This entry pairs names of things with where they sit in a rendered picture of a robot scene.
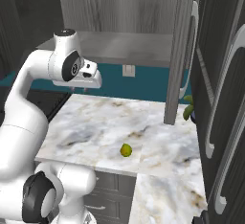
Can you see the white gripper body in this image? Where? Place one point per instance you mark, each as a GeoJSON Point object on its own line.
{"type": "Point", "coordinates": [83, 81]}

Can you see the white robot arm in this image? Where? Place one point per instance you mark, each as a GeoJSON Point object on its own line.
{"type": "Point", "coordinates": [22, 129]}

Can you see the dark grey cabinet door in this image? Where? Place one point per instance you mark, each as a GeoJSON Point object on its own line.
{"type": "Point", "coordinates": [12, 26]}

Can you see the grey wood cabinet door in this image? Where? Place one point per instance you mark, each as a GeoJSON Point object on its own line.
{"type": "Point", "coordinates": [178, 58]}

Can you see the black hob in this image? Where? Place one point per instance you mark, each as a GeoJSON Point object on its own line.
{"type": "Point", "coordinates": [52, 101]}

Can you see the dark grey drawer front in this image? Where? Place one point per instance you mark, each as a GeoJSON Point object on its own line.
{"type": "Point", "coordinates": [111, 196]}

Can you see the dark tall fridge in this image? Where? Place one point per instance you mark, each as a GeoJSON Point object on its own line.
{"type": "Point", "coordinates": [223, 84]}

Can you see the white wall socket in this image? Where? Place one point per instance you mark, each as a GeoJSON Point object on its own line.
{"type": "Point", "coordinates": [129, 71]}

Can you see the grey wood wall cabinet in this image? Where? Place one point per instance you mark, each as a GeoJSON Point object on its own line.
{"type": "Point", "coordinates": [121, 20]}

